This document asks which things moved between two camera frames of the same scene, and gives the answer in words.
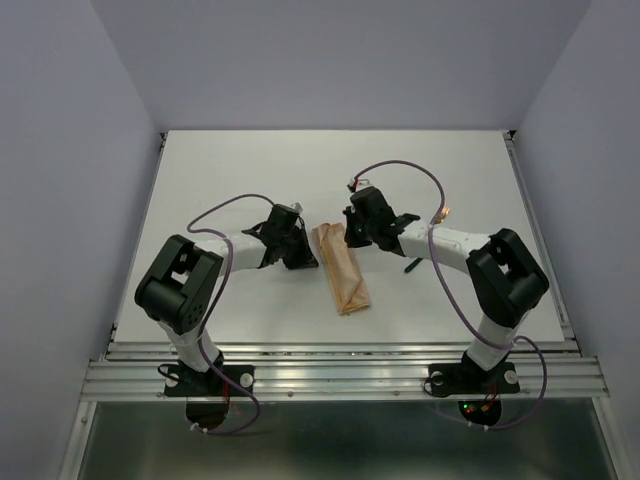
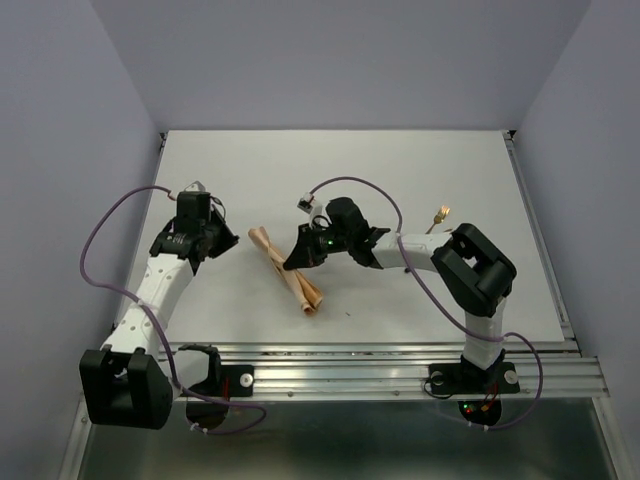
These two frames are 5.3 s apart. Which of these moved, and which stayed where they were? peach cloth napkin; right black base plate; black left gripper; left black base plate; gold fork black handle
Moved: black left gripper; peach cloth napkin
Stayed: gold fork black handle; left black base plate; right black base plate
